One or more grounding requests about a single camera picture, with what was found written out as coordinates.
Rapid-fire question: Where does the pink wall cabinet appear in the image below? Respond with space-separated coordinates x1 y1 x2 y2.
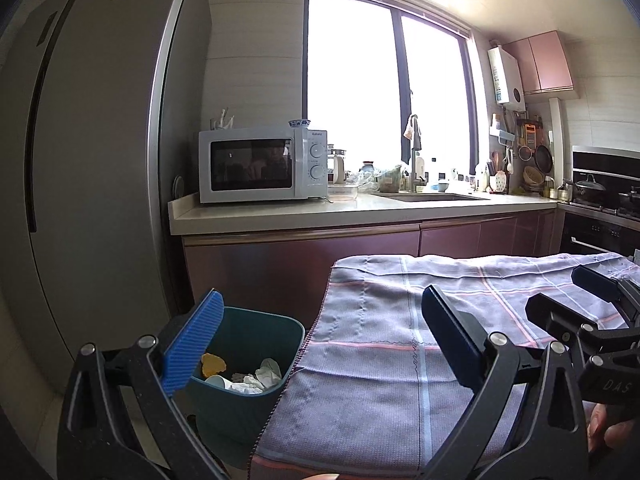
505 31 574 96

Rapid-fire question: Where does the kitchen sink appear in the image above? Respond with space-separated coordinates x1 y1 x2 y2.
385 192 493 202

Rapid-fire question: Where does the built-in black oven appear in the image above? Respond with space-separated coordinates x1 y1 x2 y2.
557 210 640 261

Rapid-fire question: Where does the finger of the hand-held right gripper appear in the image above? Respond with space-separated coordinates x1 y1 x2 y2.
525 292 640 362
570 265 640 327

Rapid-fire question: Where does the gas cooktop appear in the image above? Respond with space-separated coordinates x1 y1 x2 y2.
557 195 640 223

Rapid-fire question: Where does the person's right hand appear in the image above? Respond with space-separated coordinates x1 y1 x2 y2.
585 404 640 454

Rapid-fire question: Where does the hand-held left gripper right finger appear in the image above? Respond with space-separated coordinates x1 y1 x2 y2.
421 285 591 480

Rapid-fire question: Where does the clear plastic bag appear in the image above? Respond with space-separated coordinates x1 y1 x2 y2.
375 164 406 193

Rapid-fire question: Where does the grey refrigerator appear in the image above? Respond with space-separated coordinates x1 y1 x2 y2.
0 0 211 396

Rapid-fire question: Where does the purple checked cloth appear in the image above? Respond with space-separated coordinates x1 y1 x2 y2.
250 252 640 480

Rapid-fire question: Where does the black cooking pot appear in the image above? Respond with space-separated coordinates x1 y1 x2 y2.
565 174 606 206

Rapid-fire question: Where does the black range hood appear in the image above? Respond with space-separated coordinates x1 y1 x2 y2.
572 146 640 186

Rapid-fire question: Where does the white microwave oven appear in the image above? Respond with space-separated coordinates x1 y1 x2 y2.
198 127 329 204

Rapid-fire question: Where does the teal trash bin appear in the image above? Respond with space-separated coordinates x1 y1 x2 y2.
187 305 306 471

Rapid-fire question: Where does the white figurine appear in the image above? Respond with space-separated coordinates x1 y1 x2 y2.
210 107 236 131

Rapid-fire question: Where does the white tissue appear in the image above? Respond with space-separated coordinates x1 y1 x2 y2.
255 357 282 386

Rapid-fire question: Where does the kitchen counter with brown cabinets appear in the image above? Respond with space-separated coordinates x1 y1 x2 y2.
167 191 563 306

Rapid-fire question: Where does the gold snack packet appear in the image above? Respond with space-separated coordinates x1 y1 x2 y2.
201 353 227 377

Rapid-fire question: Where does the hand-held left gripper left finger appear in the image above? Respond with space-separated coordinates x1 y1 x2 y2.
56 289 226 480

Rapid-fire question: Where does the dark framed window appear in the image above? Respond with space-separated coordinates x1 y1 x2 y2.
302 0 488 181

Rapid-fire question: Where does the white water heater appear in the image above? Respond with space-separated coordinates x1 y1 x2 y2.
487 45 527 108

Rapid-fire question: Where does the steel kitchen faucet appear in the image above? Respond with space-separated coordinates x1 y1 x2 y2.
404 114 426 193

